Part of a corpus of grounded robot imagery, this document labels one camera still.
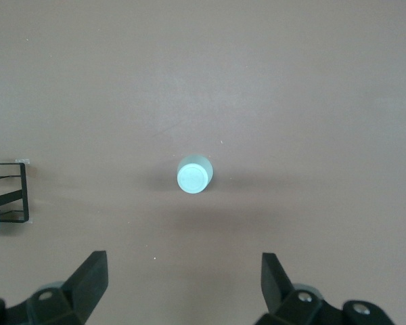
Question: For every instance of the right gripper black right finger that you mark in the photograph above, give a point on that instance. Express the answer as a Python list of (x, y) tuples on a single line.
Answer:
[(277, 291)]

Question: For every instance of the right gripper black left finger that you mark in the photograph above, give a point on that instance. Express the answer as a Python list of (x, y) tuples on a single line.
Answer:
[(84, 291)]

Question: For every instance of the pale green cup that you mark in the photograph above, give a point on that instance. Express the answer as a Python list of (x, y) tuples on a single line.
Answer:
[(191, 177)]

